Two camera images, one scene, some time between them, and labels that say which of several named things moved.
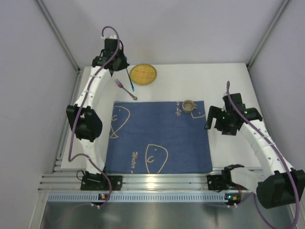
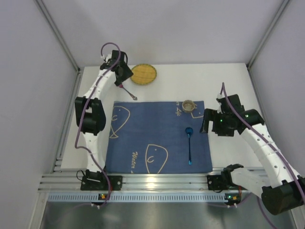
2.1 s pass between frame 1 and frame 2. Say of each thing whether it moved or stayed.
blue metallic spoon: moved
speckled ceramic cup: stayed
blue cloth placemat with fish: stayed
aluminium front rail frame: stayed
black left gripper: moved
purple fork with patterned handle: stayed
